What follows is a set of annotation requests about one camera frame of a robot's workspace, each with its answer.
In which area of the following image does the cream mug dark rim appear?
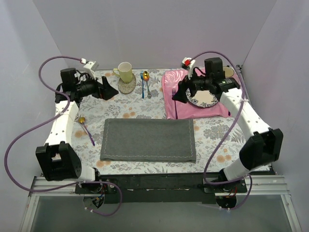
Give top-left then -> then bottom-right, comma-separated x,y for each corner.
223,66 -> 235,78

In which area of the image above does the round woven coaster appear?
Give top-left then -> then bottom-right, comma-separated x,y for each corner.
118,74 -> 136,94

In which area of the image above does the gold bowl spoon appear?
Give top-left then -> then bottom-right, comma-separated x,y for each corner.
142,71 -> 152,99

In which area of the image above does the floral tablecloth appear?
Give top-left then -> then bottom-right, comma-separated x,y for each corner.
49,68 -> 270,175

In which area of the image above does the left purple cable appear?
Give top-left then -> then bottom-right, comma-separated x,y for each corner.
3,55 -> 124,217

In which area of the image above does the purple fork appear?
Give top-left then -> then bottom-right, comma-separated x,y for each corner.
171,87 -> 178,119

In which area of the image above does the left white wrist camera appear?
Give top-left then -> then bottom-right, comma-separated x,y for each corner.
81,58 -> 99,79

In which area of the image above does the gold spoon purple handle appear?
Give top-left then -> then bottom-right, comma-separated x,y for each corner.
78,116 -> 95,146

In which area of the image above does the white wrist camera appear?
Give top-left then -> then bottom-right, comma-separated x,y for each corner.
181,57 -> 196,79
81,58 -> 99,79

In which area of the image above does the yellow-green mug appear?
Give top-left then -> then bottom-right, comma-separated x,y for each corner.
113,62 -> 133,83

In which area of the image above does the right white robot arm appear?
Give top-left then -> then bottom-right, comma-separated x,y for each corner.
172,58 -> 283,192

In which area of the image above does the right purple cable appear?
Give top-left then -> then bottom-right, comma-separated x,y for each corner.
190,50 -> 253,211

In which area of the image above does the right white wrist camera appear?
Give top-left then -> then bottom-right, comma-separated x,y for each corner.
181,57 -> 196,79

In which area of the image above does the purple cable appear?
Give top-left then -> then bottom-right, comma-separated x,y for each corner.
3,55 -> 124,217
190,50 -> 253,211

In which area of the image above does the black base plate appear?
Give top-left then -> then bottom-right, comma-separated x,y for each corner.
74,169 -> 248,203

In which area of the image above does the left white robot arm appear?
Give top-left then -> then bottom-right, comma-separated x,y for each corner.
36,67 -> 119,193

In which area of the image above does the grey cloth napkin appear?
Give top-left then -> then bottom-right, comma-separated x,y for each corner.
100,118 -> 196,162

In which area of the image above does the pink floral placemat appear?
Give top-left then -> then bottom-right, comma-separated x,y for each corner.
162,70 -> 231,119

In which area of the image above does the blue floral plate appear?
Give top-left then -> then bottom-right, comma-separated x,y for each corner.
186,89 -> 218,108

